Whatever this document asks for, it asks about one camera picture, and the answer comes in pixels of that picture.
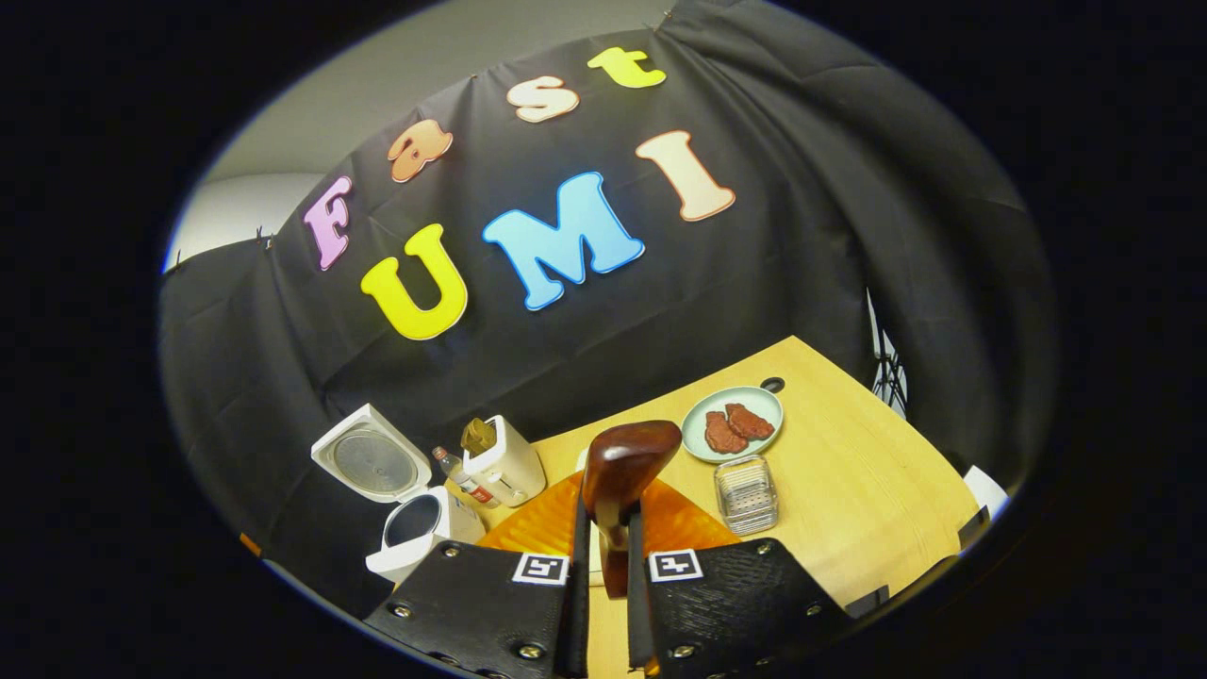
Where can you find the clear chopstick holder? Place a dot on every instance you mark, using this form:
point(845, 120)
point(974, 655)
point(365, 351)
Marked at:
point(746, 495)

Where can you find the black backdrop cloth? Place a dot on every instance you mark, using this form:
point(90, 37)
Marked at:
point(754, 264)

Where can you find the brown meat piece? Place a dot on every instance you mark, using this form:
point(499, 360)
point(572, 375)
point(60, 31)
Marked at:
point(752, 422)
point(724, 434)

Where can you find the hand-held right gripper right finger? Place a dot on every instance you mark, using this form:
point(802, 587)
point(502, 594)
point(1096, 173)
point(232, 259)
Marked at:
point(638, 613)

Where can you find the clear bottle red label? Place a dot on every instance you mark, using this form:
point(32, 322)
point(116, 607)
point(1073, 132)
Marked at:
point(467, 483)

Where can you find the brown bread slice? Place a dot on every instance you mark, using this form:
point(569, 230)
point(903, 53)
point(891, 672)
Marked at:
point(478, 437)

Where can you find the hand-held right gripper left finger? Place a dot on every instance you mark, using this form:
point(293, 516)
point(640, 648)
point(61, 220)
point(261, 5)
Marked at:
point(578, 604)

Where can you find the metal tripod stand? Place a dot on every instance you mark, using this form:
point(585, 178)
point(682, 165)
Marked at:
point(888, 368)

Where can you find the grey inner pot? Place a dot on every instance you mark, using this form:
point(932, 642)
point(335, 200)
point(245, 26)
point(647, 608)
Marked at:
point(413, 521)

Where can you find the white paper box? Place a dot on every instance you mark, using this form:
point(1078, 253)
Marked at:
point(985, 490)

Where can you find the white rice cooker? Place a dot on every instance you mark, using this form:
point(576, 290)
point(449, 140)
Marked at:
point(372, 462)

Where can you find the brown wooden spoon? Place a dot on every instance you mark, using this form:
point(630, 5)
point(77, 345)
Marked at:
point(627, 462)

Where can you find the white toaster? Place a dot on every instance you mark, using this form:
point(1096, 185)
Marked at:
point(514, 467)

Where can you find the pale green plate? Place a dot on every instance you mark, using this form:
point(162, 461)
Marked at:
point(698, 443)

